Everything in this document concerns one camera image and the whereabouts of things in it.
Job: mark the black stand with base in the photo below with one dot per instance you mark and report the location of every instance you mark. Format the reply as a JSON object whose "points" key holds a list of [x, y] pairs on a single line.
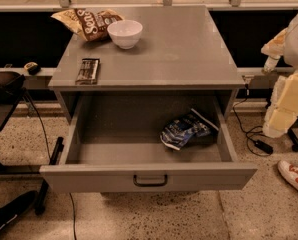
{"points": [[28, 138]]}

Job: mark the grey metal cabinet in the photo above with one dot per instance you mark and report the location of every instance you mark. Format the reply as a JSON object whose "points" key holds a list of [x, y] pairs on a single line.
{"points": [[180, 49]]}

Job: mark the white red sneaker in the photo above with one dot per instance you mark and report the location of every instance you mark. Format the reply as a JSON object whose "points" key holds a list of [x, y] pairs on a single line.
{"points": [[289, 172]]}

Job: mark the open grey top drawer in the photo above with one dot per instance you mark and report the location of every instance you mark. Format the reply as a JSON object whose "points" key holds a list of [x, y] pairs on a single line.
{"points": [[113, 138]]}

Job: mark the dark snack bar wrapper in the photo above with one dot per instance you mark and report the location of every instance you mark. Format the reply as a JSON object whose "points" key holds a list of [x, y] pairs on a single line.
{"points": [[88, 71]]}

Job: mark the black power adapter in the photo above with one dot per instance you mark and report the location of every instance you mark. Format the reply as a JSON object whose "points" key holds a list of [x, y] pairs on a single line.
{"points": [[264, 147]]}

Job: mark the black drawer handle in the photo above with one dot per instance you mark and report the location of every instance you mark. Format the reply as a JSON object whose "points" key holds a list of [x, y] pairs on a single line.
{"points": [[150, 181]]}

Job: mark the clear plastic bottle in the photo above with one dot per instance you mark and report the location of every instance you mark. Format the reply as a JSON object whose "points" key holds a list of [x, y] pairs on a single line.
{"points": [[270, 64]]}

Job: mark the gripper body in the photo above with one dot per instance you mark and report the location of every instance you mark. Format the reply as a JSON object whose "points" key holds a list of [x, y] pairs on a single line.
{"points": [[283, 107]]}

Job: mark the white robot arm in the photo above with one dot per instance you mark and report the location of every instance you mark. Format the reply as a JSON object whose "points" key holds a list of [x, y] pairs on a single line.
{"points": [[285, 44]]}

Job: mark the brown white chip bag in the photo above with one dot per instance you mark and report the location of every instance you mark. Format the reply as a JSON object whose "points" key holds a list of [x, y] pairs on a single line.
{"points": [[88, 25]]}

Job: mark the blue chip bag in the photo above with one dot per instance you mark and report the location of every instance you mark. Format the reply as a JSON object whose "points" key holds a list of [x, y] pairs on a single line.
{"points": [[179, 132]]}

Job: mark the yellow black tape measure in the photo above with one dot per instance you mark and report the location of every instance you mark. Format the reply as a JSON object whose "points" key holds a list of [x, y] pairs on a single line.
{"points": [[32, 68]]}

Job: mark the black shoe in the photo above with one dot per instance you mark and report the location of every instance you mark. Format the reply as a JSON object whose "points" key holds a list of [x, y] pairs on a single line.
{"points": [[14, 209]]}

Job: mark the black bag on stand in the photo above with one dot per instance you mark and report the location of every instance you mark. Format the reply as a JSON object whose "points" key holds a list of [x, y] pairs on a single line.
{"points": [[11, 84]]}

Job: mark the black chair base leg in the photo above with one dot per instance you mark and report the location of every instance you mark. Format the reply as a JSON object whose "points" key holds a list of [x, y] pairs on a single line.
{"points": [[294, 140]]}

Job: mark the white bowl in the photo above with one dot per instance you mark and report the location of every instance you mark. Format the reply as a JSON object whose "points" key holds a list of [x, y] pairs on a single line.
{"points": [[125, 33]]}

